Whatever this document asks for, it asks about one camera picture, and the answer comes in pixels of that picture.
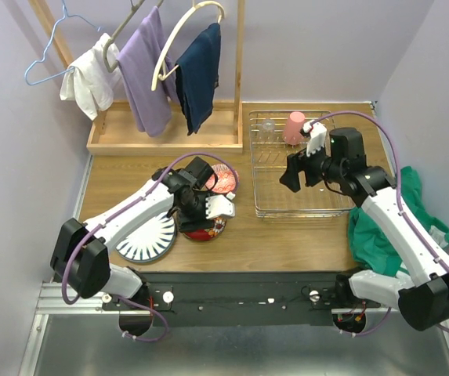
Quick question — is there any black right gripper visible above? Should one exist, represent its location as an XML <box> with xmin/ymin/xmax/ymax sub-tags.
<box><xmin>279</xmin><ymin>137</ymin><xmax>345</xmax><ymax>192</ymax></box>

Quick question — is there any red floral plate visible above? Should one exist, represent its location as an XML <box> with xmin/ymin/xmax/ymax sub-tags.
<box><xmin>183</xmin><ymin>217</ymin><xmax>227</xmax><ymax>242</ymax></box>

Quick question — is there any pink cup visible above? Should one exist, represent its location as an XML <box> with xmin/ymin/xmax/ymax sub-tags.
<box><xmin>282</xmin><ymin>111</ymin><xmax>306</xmax><ymax>146</ymax></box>

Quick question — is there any red white patterned bowl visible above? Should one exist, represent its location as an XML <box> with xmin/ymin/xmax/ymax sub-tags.
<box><xmin>205</xmin><ymin>164</ymin><xmax>239</xmax><ymax>194</ymax></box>

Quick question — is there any clear drinking glass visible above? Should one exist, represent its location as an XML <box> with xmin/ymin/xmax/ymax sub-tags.
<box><xmin>259</xmin><ymin>118</ymin><xmax>276</xmax><ymax>143</ymax></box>

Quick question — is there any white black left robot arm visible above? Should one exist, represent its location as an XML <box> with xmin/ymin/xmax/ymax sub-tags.
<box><xmin>50</xmin><ymin>153</ymin><xmax>235</xmax><ymax>309</ymax></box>

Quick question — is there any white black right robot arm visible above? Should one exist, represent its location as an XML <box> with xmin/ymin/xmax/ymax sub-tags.
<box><xmin>280</xmin><ymin>122</ymin><xmax>449</xmax><ymax>331</ymax></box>

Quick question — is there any wooden clothes rack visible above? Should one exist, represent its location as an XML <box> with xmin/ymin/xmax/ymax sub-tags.
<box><xmin>27</xmin><ymin>0</ymin><xmax>245</xmax><ymax>157</ymax></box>

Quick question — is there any white blue striped plate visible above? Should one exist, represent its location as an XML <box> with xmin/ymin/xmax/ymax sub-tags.
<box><xmin>116</xmin><ymin>214</ymin><xmax>177</xmax><ymax>264</ymax></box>

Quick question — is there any green cloth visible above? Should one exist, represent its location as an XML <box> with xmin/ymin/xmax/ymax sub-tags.
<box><xmin>347</xmin><ymin>166</ymin><xmax>449</xmax><ymax>284</ymax></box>

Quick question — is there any navy blue cloth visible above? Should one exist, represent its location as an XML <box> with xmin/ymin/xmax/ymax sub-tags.
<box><xmin>176</xmin><ymin>23</ymin><xmax>221</xmax><ymax>136</ymax></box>

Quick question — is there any cream wooden hanger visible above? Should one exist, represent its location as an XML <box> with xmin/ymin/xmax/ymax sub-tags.
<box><xmin>150</xmin><ymin>0</ymin><xmax>226</xmax><ymax>92</ymax></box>

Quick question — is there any purple cloth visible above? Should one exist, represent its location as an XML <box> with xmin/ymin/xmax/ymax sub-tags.
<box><xmin>118</xmin><ymin>6</ymin><xmax>179</xmax><ymax>137</ymax></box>

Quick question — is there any white cloth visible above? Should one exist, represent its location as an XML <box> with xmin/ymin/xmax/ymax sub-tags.
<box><xmin>60</xmin><ymin>33</ymin><xmax>122</xmax><ymax>121</ymax></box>

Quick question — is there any grey hanger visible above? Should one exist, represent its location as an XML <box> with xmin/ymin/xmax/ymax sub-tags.
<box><xmin>102</xmin><ymin>0</ymin><xmax>145</xmax><ymax>73</ymax></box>

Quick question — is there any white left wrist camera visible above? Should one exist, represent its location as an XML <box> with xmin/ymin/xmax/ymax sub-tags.
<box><xmin>205</xmin><ymin>193</ymin><xmax>236</xmax><ymax>219</ymax></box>

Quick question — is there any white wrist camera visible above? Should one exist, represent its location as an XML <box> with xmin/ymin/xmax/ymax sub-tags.
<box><xmin>302</xmin><ymin>121</ymin><xmax>327</xmax><ymax>157</ymax></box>
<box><xmin>205</xmin><ymin>193</ymin><xmax>236</xmax><ymax>219</ymax></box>

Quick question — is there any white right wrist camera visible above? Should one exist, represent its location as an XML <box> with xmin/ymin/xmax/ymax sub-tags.
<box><xmin>302</xmin><ymin>121</ymin><xmax>327</xmax><ymax>157</ymax></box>

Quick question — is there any metal wire dish rack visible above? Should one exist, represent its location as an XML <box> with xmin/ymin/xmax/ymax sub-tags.
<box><xmin>249</xmin><ymin>110</ymin><xmax>354</xmax><ymax>219</ymax></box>

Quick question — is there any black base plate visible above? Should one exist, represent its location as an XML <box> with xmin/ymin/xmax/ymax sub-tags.
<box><xmin>102</xmin><ymin>272</ymin><xmax>382</xmax><ymax>328</ymax></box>

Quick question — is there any aluminium rail frame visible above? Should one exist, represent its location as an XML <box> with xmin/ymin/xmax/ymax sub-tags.
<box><xmin>18</xmin><ymin>100</ymin><xmax>449</xmax><ymax>376</ymax></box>

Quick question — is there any blue wire hanger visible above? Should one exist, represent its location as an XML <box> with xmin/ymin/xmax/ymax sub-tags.
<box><xmin>24</xmin><ymin>0</ymin><xmax>103</xmax><ymax>86</ymax></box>

